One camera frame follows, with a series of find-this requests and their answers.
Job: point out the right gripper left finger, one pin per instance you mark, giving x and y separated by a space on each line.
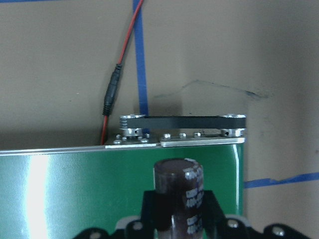
150 214

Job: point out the green conveyor belt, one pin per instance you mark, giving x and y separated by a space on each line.
54 193

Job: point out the brown cylindrical capacitor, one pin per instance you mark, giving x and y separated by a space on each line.
179 195

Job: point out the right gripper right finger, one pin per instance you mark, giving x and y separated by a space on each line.
213 216

